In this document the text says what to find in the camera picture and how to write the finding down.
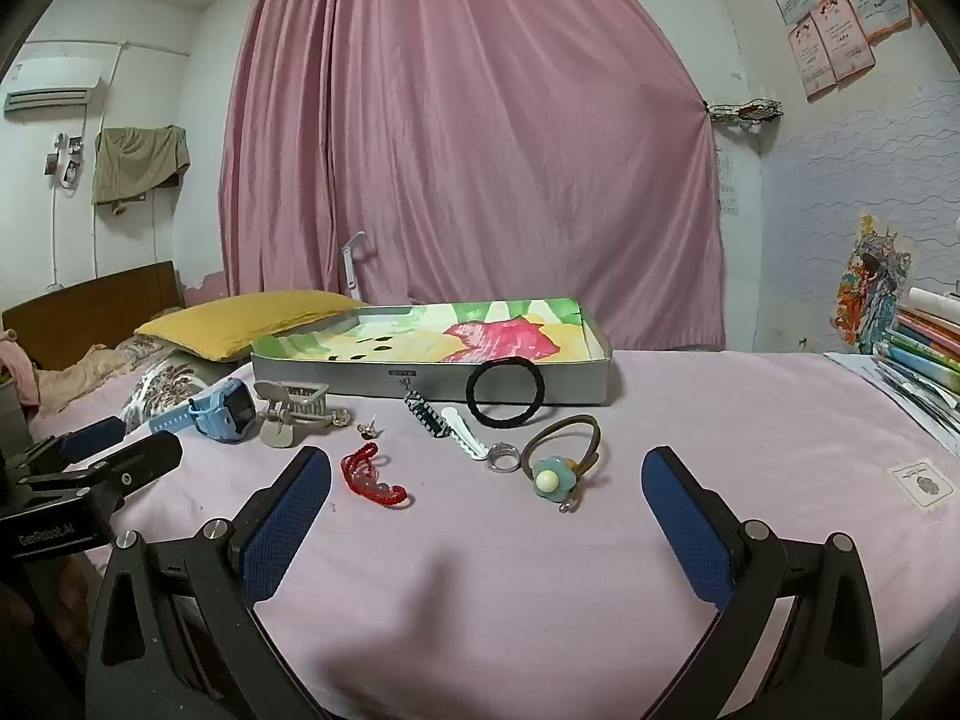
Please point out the pink bed sheet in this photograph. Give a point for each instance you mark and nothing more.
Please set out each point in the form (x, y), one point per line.
(480, 600)

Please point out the wall hung photos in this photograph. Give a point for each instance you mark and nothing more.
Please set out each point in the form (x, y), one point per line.
(69, 165)

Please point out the red wavy hair clip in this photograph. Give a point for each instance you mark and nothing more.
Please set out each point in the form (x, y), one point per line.
(367, 484)

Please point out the white air conditioner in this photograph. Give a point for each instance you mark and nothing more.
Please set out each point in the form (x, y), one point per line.
(52, 94)

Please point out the small wall chart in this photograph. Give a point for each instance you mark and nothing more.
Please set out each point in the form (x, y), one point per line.
(729, 184)

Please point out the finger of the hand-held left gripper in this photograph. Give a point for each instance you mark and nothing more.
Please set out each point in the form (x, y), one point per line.
(94, 436)
(146, 457)

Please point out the grey hair claw clip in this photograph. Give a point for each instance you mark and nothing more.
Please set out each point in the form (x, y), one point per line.
(289, 405)

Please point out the brown wooden headboard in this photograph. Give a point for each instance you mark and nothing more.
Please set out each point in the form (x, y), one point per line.
(90, 315)

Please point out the yellow pillow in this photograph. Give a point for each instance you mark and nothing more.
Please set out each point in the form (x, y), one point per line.
(240, 322)

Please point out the green hanging cloth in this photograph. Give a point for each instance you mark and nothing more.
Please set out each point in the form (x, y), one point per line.
(135, 161)

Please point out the stack of books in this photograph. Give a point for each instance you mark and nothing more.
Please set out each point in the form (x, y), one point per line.
(919, 360)

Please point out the white sheet label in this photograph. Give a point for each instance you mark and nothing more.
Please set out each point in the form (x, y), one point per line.
(921, 486)

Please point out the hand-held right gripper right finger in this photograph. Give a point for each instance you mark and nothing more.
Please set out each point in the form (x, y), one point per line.
(686, 525)

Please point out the black white striped hair clip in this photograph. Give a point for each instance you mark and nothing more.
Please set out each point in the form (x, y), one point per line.
(426, 416)

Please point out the floral patterned pillow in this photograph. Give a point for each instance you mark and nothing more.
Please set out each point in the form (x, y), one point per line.
(169, 382)

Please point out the pink curtain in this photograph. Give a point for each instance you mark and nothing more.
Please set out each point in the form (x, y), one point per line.
(487, 127)

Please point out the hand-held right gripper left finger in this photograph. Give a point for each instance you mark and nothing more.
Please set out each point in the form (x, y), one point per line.
(289, 525)

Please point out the blue smartwatch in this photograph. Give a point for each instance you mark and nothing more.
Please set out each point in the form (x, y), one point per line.
(225, 409)

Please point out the beige blanket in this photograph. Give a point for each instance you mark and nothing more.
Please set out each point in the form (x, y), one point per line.
(82, 379)

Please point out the white desk lamp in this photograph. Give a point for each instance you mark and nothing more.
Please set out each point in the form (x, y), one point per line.
(352, 270)

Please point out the painted cardboard box tray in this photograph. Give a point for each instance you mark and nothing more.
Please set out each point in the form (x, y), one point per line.
(420, 349)

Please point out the group of wall certificates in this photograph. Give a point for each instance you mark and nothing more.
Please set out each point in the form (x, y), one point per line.
(840, 22)

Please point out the colourful wall sticker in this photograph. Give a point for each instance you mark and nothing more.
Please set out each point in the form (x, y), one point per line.
(870, 285)

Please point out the small earring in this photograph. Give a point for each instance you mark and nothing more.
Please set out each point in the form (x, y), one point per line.
(367, 429)

